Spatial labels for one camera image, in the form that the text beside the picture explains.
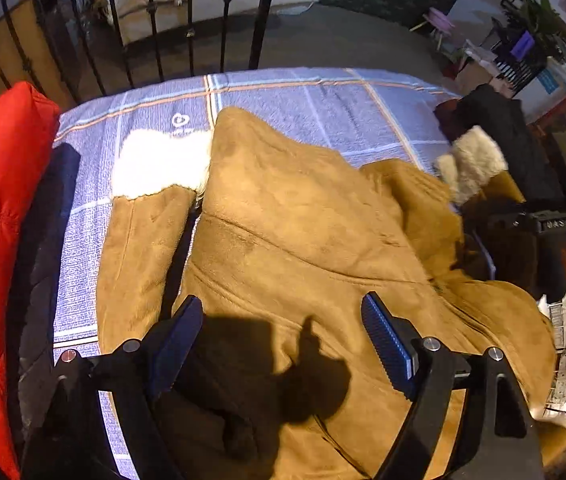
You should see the navy quilted garment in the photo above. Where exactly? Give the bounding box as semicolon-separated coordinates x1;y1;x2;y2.
5;142;82;456

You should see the wooden board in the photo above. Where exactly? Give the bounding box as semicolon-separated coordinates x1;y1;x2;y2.
0;0;76;121

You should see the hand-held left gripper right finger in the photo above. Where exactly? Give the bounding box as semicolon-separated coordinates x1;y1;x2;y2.
361;291;546;480

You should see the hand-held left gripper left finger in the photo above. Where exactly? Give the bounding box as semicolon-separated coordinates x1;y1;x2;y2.
22;295;204;480

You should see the green potted plant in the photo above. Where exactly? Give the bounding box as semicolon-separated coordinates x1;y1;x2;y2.
518;0;566;41

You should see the brown suede fur-lined coat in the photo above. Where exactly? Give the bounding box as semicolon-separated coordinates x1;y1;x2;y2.
97;106;566;480

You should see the blue plaid bed sheet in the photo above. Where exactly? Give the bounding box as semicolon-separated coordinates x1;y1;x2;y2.
53;67;464;480

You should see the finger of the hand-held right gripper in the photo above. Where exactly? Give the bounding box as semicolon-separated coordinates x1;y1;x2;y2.
485;211;531;233

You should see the white wicker swing chair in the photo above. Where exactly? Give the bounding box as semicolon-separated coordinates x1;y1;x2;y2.
108;0;321;46

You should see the purple stool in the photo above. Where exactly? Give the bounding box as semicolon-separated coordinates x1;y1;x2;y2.
410;7;456;36

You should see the black iron bed frame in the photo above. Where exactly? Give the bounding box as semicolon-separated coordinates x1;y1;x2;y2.
0;0;284;126

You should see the maroon garment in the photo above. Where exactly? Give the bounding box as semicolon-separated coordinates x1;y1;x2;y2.
434;100;464;141

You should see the black garment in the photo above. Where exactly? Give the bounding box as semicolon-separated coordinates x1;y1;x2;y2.
435;83;566;211

